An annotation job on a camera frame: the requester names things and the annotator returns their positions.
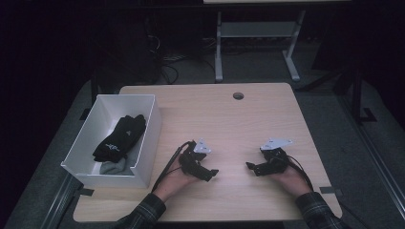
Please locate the white plastic box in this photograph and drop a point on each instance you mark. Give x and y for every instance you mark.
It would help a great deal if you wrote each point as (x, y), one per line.
(86, 140)

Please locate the person's left hand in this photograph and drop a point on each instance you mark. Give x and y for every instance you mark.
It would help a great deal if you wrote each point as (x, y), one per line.
(172, 186)

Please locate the black metal stand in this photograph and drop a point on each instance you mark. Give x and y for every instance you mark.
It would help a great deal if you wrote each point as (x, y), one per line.
(356, 95)

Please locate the aluminium frame rail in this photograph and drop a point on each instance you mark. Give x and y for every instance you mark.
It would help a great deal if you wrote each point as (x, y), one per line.
(59, 203)
(382, 165)

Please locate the grey metal-framed desk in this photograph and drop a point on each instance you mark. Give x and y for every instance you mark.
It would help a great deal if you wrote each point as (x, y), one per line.
(254, 29)

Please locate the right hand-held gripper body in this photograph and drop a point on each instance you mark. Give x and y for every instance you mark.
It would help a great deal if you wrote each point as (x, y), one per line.
(275, 163)

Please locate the person's right hand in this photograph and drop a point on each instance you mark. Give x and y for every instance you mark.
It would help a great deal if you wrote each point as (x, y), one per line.
(293, 183)

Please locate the black tape strip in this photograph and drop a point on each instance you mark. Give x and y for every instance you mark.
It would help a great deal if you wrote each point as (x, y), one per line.
(86, 191)
(331, 190)

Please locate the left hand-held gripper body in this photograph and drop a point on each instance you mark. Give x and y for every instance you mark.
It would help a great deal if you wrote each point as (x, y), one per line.
(192, 165)

